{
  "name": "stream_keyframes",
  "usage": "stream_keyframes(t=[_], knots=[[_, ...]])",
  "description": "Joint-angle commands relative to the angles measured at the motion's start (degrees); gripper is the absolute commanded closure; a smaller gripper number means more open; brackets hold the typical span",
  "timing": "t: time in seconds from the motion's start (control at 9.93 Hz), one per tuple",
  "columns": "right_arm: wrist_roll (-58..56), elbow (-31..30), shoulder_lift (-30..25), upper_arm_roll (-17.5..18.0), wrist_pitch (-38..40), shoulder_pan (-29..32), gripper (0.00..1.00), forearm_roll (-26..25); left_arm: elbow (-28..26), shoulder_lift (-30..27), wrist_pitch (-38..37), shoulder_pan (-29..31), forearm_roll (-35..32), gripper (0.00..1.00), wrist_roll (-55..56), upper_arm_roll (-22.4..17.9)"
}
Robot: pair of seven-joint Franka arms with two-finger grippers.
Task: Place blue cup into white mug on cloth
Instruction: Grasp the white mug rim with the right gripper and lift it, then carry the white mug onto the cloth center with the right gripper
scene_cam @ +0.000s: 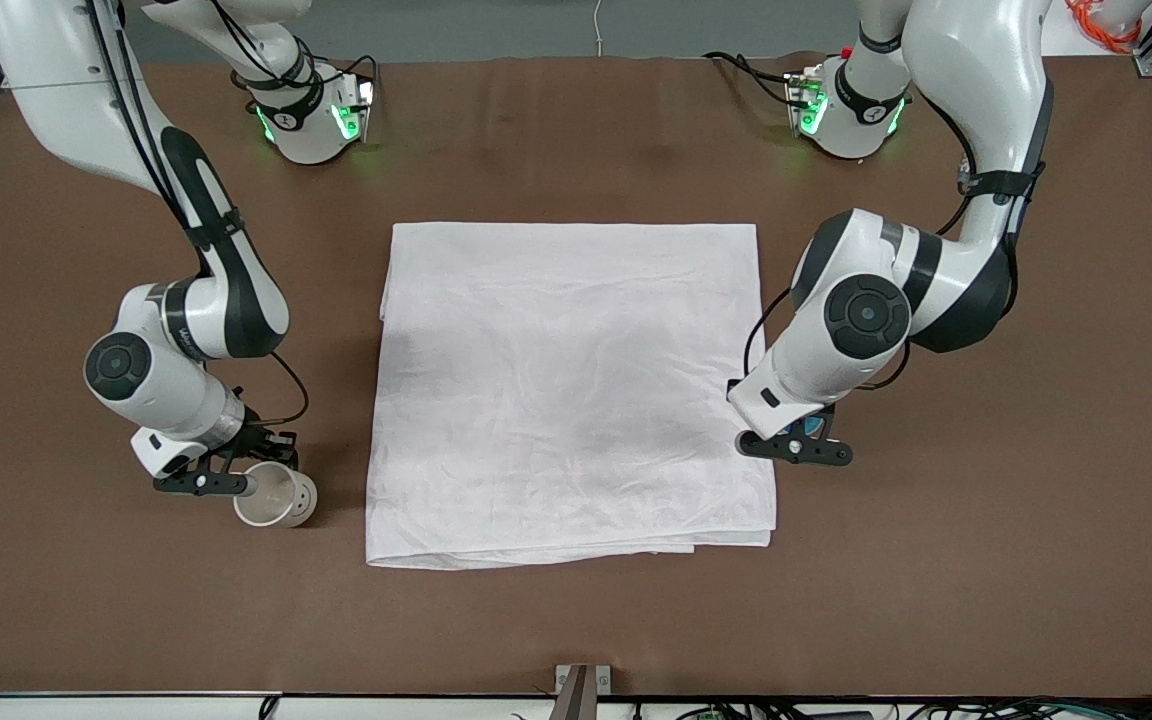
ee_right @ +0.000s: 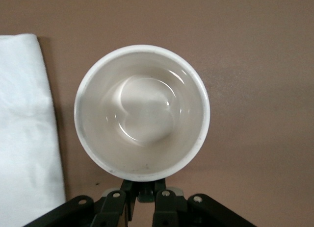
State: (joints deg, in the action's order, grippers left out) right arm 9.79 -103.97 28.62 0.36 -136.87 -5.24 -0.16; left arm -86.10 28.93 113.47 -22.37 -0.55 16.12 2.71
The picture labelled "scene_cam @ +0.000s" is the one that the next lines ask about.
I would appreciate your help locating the white cloth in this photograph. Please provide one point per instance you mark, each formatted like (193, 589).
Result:
(571, 400)

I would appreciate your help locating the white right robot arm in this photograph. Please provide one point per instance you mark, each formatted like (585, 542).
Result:
(186, 320)

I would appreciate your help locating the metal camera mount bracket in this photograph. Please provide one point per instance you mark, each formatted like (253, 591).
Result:
(581, 690)

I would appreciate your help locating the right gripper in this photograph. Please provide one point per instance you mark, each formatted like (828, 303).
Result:
(254, 440)

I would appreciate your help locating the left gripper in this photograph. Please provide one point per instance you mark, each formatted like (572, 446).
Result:
(731, 385)

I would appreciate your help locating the blue cup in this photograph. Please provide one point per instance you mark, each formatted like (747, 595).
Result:
(812, 427)

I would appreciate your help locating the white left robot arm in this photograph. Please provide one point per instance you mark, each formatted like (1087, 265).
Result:
(866, 320)

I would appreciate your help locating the white table edge rail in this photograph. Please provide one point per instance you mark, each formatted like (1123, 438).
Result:
(86, 706)

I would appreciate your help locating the white side table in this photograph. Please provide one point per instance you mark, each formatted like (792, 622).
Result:
(1086, 40)

